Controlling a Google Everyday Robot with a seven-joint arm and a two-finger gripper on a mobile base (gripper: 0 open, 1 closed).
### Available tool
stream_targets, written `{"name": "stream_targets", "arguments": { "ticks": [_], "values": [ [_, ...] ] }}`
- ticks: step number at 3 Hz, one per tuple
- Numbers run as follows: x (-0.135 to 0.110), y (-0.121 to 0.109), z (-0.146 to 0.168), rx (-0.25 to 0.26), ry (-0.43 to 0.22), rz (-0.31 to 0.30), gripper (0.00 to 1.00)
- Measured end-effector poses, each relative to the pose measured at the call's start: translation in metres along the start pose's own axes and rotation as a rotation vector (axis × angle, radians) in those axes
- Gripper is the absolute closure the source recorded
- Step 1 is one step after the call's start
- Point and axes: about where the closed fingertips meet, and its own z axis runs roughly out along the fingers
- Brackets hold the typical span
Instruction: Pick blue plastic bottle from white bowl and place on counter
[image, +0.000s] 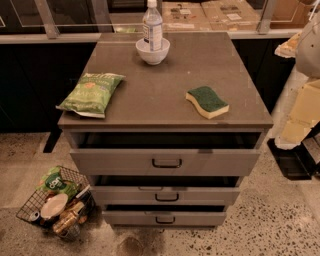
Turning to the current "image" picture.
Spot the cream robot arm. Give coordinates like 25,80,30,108
271,12,320,150

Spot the grey drawer cabinet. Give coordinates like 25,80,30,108
57,31,275,229

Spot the green yellow sponge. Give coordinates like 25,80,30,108
185,86,229,119

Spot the top grey drawer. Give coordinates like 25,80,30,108
71,132,260,176

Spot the clear plastic water bottle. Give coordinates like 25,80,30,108
143,0,163,51

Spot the white ceramic bowl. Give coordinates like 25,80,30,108
135,38,170,65

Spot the green chip bag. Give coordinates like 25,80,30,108
57,73,124,118

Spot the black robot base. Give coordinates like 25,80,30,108
267,123,320,180

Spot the soda can in basket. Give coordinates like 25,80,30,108
29,211,41,224

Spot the brown bottle in basket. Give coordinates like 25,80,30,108
52,201,87,235

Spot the green snack bag in basket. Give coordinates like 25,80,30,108
36,166,78,199

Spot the bottom grey drawer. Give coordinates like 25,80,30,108
102,205,226,227

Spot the grey drawer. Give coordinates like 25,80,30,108
71,132,260,176
102,205,226,227
91,176,240,205

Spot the white bowl in basket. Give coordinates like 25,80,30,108
40,194,68,219

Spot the middle grey drawer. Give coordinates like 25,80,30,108
91,176,240,205

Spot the black wire basket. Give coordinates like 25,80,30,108
16,166,95,241

